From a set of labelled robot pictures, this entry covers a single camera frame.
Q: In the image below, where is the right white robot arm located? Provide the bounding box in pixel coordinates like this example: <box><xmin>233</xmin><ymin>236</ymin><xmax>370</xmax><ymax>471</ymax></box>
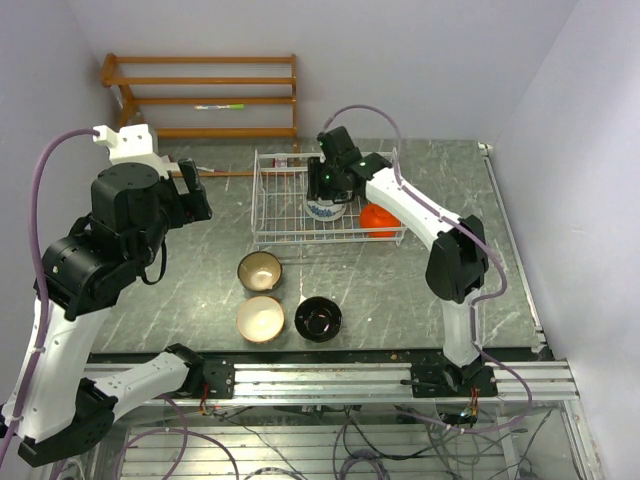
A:
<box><xmin>307</xmin><ymin>127</ymin><xmax>489</xmax><ymax>396</ymax></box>

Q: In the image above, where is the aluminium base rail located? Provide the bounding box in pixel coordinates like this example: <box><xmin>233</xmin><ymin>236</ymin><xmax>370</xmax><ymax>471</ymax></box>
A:
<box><xmin>207</xmin><ymin>352</ymin><xmax>579</xmax><ymax>406</ymax></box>

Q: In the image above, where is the blue patterned white bowl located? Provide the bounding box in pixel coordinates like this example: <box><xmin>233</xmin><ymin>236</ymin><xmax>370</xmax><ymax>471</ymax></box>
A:
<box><xmin>304</xmin><ymin>199</ymin><xmax>346</xmax><ymax>222</ymax></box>

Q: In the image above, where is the white wire dish rack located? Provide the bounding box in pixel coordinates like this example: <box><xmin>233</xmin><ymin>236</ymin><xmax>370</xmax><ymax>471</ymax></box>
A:
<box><xmin>250</xmin><ymin>152</ymin><xmax>406</xmax><ymax>248</ymax></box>

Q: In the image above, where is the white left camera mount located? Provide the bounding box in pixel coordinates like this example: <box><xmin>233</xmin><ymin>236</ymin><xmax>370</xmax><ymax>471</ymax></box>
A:
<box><xmin>93</xmin><ymin>124</ymin><xmax>169</xmax><ymax>178</ymax></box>

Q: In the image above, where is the orange red bowl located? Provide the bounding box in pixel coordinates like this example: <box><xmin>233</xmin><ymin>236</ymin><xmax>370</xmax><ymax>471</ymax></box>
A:
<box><xmin>359</xmin><ymin>203</ymin><xmax>401</xmax><ymax>238</ymax></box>

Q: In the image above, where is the wooden slatted shelf rack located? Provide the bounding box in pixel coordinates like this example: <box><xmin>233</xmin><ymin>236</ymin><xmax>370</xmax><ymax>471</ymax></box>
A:
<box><xmin>100</xmin><ymin>53</ymin><xmax>300</xmax><ymax>154</ymax></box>

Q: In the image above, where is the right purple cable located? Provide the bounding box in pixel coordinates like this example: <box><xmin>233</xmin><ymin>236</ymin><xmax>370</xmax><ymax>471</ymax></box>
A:
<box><xmin>322</xmin><ymin>104</ymin><xmax>534</xmax><ymax>435</ymax></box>

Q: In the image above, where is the green white pen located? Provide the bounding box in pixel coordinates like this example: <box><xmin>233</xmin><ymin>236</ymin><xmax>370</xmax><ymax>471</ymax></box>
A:
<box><xmin>194</xmin><ymin>104</ymin><xmax>245</xmax><ymax>111</ymax></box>

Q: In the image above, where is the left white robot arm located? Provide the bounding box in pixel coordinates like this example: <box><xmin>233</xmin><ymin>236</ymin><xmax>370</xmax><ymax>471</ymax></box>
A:
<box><xmin>1</xmin><ymin>159</ymin><xmax>215</xmax><ymax>467</ymax></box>

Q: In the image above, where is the brown bowl cream inside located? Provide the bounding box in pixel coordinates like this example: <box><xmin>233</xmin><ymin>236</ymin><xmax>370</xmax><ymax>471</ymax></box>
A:
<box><xmin>236</xmin><ymin>296</ymin><xmax>285</xmax><ymax>343</ymax></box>

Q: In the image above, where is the dark bowl beige inside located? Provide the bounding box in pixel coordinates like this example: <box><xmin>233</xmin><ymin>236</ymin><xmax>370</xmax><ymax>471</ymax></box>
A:
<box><xmin>237</xmin><ymin>251</ymin><xmax>283</xmax><ymax>293</ymax></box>

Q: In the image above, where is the glossy black bowl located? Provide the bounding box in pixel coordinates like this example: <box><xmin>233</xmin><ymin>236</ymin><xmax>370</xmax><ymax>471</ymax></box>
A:
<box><xmin>294</xmin><ymin>296</ymin><xmax>343</xmax><ymax>343</ymax></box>

